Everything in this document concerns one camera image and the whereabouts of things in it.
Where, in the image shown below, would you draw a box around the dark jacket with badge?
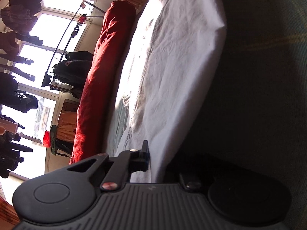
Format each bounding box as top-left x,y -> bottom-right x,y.
52,59 -> 93,90

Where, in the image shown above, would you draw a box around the brown hanging hoodie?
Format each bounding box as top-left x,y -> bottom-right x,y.
0,32 -> 36,82

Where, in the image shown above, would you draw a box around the black jacket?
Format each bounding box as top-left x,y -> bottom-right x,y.
64,51 -> 94,63

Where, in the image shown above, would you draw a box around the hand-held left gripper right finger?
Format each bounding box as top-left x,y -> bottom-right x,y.
178,172 -> 202,191

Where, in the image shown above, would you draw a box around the white cylindrical object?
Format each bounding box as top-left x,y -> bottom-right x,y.
0,118 -> 19,135

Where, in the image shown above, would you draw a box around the green plaid bed blanket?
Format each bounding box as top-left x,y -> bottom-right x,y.
103,0 -> 307,197

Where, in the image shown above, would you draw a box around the dark socks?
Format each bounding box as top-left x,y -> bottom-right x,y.
71,23 -> 80,39

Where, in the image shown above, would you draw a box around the wooden cabinet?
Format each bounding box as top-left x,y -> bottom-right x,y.
62,99 -> 80,113

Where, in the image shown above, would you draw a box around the dark hanging clothes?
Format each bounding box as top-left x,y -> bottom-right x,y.
0,115 -> 33,179

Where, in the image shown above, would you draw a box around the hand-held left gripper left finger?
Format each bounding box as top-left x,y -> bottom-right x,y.
67,140 -> 151,192

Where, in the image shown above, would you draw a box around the green box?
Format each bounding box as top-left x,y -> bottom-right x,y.
50,124 -> 58,154

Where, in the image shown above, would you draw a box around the metal clothes drying rack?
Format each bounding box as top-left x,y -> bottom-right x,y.
41,0 -> 106,89

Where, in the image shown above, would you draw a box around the white printed t-shirt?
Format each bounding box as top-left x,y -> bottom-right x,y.
115,0 -> 228,185

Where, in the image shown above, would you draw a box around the dark hanging hooded jacket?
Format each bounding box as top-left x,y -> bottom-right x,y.
0,0 -> 44,46

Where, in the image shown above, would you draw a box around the red duvet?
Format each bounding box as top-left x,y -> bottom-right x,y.
69,0 -> 137,165

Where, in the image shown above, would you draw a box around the red plastic basin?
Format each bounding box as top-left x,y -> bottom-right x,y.
43,129 -> 52,148

